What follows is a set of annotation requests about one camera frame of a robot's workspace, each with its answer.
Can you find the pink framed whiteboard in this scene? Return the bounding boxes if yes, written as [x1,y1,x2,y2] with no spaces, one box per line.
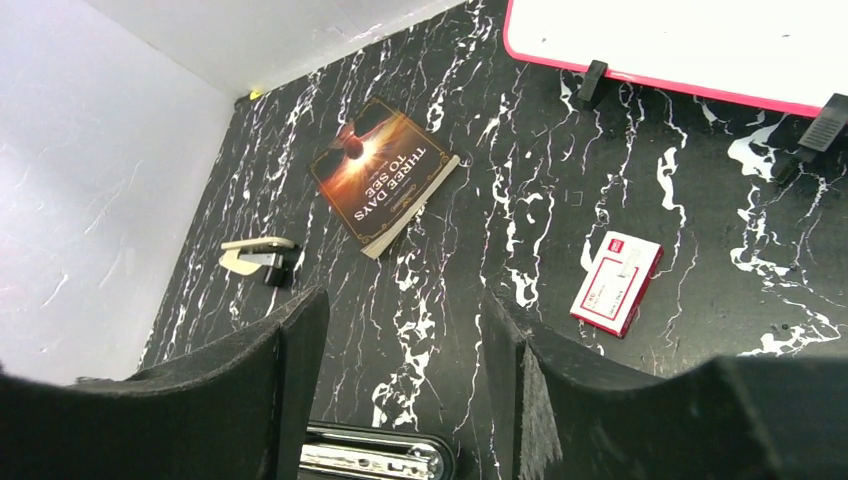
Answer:
[502,0,848,187]

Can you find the dark paperback book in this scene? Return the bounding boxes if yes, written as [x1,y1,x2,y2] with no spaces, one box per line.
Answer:
[309,97,460,259]

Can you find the red white staple box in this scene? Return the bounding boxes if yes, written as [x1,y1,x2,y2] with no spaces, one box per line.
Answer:
[570,231,664,338]

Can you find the black stapler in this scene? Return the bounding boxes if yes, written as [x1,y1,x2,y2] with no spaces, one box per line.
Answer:
[299,421,457,480]

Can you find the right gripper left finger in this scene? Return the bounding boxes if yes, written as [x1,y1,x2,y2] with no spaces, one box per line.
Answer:
[1,287,330,479]

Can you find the beige stapler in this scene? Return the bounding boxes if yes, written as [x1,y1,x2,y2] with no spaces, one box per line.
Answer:
[218,236,299,288]

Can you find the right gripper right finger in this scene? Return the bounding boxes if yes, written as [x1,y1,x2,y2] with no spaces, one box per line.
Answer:
[480,290,847,479]

